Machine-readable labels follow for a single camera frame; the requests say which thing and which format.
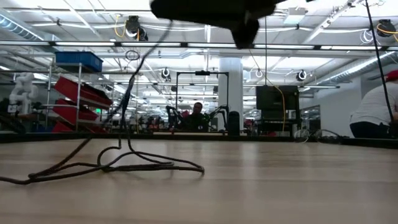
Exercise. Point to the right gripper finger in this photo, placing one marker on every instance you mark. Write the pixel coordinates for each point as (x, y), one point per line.
(192, 11)

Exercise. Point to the background black robot arm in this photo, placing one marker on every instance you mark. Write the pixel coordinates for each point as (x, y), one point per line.
(172, 116)
(234, 123)

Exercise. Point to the ceiling light strip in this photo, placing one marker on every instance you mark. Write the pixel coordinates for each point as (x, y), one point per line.
(149, 44)

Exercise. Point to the white building column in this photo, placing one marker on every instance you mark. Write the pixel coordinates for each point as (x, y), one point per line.
(230, 81)

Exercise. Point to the black monitor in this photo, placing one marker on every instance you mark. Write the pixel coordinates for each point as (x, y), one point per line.
(276, 101)

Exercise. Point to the person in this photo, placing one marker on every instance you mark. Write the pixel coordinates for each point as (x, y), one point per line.
(196, 119)
(373, 105)

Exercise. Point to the blue storage bin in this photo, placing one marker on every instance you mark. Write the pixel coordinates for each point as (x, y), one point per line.
(79, 59)

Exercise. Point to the red storage bin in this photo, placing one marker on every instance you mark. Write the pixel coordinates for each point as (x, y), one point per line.
(77, 90)
(74, 113)
(66, 128)

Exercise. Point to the white robot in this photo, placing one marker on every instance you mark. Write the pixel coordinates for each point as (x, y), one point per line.
(23, 90)

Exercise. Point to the black gantry frame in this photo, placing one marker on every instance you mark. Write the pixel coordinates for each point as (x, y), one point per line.
(202, 73)

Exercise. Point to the black aluminium table frame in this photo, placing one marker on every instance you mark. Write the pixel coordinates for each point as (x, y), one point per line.
(248, 137)

